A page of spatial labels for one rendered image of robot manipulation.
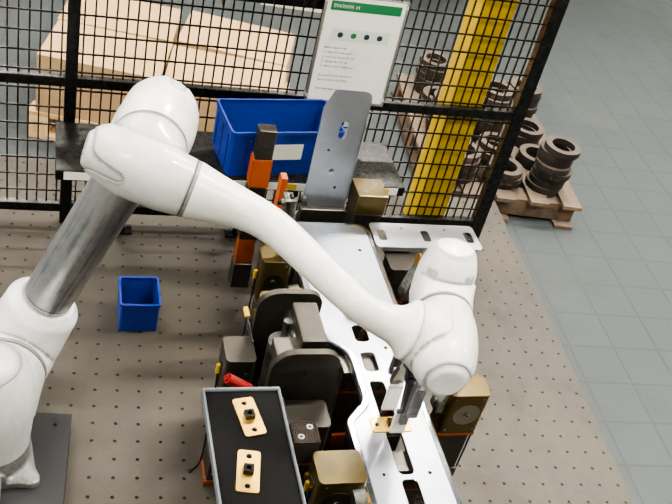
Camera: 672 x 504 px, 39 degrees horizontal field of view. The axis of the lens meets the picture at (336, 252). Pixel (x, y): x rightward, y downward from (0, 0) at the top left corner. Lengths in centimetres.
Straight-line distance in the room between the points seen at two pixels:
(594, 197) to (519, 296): 213
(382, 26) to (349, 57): 12
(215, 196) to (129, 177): 14
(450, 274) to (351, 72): 108
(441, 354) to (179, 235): 139
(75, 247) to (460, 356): 78
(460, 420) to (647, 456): 171
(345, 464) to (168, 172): 61
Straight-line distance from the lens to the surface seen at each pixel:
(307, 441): 172
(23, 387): 190
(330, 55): 254
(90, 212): 181
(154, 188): 155
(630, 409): 381
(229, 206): 157
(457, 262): 161
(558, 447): 248
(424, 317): 152
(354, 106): 230
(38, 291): 196
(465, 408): 201
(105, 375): 232
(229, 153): 240
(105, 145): 156
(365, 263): 230
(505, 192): 446
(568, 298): 419
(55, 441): 212
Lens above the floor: 238
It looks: 37 degrees down
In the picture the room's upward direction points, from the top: 15 degrees clockwise
